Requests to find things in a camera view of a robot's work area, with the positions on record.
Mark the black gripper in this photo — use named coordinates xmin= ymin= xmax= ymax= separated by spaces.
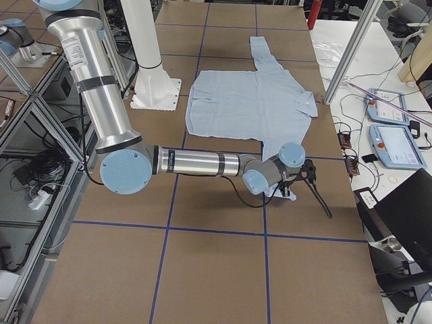
xmin=278 ymin=180 xmax=294 ymax=197

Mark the light blue button shirt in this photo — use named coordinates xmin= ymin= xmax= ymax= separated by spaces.
xmin=186 ymin=36 xmax=318 ymax=194

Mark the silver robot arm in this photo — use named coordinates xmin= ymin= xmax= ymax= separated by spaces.
xmin=1 ymin=18 xmax=51 ymax=68
xmin=38 ymin=1 xmax=306 ymax=194

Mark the lower blue teach pendant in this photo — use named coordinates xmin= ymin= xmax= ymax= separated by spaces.
xmin=369 ymin=124 xmax=427 ymax=170

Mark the blue teach pendant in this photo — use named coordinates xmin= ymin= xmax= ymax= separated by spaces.
xmin=366 ymin=88 xmax=410 ymax=126
xmin=369 ymin=124 xmax=427 ymax=170

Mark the black laptop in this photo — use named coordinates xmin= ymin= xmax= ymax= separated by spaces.
xmin=354 ymin=169 xmax=431 ymax=269

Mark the upper blue teach pendant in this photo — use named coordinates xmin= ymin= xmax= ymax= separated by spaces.
xmin=366 ymin=88 xmax=410 ymax=126

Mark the clear plastic bag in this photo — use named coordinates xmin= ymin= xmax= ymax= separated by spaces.
xmin=313 ymin=40 xmax=344 ymax=68

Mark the red cylinder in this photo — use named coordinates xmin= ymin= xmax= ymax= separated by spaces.
xmin=307 ymin=0 xmax=322 ymax=30

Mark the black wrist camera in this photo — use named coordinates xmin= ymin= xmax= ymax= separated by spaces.
xmin=298 ymin=159 xmax=317 ymax=185

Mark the white camera pedestal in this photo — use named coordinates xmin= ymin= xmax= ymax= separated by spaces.
xmin=121 ymin=1 xmax=182 ymax=111

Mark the aluminium frame post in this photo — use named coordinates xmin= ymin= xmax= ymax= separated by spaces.
xmin=323 ymin=0 xmax=383 ymax=105

